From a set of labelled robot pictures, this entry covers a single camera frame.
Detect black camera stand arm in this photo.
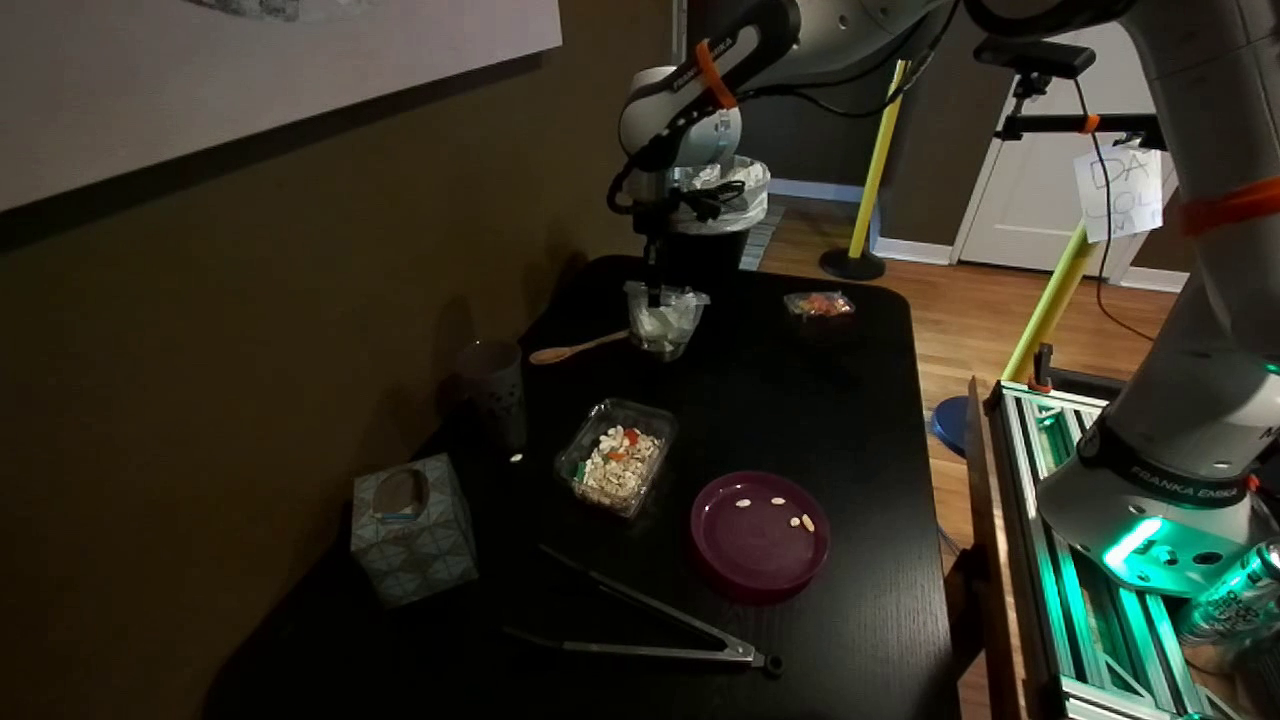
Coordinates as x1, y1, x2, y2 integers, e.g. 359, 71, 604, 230
992, 71, 1175, 148

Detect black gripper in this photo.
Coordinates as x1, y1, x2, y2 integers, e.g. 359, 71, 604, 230
625, 172, 748, 328

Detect white door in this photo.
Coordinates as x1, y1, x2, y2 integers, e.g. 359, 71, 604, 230
952, 25, 1196, 281

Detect white framed wall board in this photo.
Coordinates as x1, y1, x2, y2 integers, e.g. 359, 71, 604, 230
0, 0, 570, 217

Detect black camera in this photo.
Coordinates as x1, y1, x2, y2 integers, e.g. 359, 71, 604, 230
972, 33, 1102, 80

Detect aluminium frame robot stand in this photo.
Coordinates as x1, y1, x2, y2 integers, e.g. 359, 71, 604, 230
978, 378, 1280, 720

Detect yellow pole with black base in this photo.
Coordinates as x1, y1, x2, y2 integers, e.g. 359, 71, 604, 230
815, 57, 918, 283

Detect purple round lid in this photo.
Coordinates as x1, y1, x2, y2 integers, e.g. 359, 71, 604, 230
689, 466, 832, 602

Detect patterned tissue box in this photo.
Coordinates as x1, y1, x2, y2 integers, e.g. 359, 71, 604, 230
347, 454, 482, 612

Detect clear plastic container with seeds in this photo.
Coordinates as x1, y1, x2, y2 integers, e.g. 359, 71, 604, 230
552, 392, 681, 519

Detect wooden spoon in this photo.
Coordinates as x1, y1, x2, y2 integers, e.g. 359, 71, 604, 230
526, 328, 631, 368

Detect white paper tag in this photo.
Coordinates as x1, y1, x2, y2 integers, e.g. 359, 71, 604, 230
1071, 140, 1170, 247

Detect metal tongs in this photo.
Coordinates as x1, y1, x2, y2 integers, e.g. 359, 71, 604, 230
501, 535, 785, 675

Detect dark drinking glass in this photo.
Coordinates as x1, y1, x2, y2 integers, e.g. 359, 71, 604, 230
450, 336, 531, 456

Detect black trash bin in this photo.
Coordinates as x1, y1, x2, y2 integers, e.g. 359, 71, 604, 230
652, 219, 766, 289

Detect yellow pole with blue base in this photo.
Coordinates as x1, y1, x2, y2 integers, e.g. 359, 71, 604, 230
928, 226, 1095, 461

